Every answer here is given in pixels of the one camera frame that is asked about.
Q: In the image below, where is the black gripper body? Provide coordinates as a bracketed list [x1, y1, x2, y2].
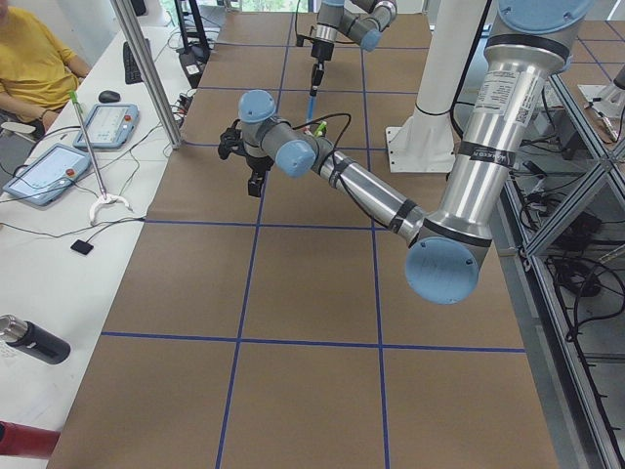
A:
[245, 155, 273, 184]
[311, 40, 334, 73]

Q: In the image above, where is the blue marker pen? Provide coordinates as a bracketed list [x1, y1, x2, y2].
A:
[306, 87, 318, 122]

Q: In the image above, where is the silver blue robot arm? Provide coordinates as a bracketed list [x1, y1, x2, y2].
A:
[234, 1, 592, 304]
[310, 0, 397, 98]

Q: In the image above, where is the green marker pen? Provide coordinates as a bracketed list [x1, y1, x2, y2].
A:
[314, 121, 327, 137]

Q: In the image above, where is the black monitor stand base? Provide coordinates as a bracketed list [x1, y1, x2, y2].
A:
[177, 43, 210, 89]

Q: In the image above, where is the reacher grabber tool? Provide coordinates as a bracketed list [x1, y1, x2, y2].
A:
[69, 91, 133, 227]

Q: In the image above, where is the brown paper table cover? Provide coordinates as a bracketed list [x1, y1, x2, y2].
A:
[50, 13, 558, 468]

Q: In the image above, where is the far teach pendant tablet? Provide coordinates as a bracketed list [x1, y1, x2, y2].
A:
[82, 104, 139, 150]

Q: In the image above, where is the teach pendant tablet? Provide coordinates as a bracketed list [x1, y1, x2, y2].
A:
[82, 104, 139, 150]
[3, 144, 91, 207]

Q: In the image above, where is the black keyboard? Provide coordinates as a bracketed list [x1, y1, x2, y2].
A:
[122, 41, 143, 85]

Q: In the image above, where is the black computer mouse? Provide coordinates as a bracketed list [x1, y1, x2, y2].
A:
[98, 90, 121, 104]

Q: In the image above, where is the small black square pad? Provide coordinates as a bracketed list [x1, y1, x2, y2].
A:
[70, 239, 94, 256]

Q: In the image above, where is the near teach pendant tablet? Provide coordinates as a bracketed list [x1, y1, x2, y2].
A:
[3, 144, 91, 207]

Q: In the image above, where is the person in yellow shirt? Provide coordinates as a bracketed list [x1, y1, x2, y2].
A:
[1, 1, 91, 130]

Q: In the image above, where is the black thermos bottle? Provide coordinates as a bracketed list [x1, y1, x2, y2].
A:
[1, 315, 71, 364]

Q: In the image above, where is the red bottle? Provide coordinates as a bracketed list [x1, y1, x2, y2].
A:
[1, 421, 61, 459]

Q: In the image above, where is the aluminium frame post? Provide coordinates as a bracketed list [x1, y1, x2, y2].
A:
[110, 0, 182, 149]

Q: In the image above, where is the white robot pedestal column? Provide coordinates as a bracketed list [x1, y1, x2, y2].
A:
[386, 0, 491, 173]

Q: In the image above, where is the aluminium frame rack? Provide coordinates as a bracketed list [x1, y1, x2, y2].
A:
[487, 28, 625, 469]

